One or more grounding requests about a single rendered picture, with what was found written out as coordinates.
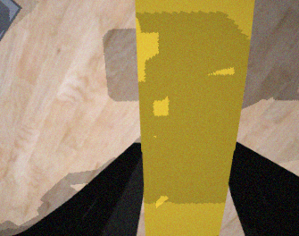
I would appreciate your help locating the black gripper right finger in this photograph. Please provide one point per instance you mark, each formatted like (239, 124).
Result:
(266, 196)

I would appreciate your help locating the yellow bar with orange block end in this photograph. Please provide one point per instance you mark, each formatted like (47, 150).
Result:
(192, 59)

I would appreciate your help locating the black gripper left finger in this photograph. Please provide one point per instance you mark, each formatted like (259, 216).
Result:
(110, 205)

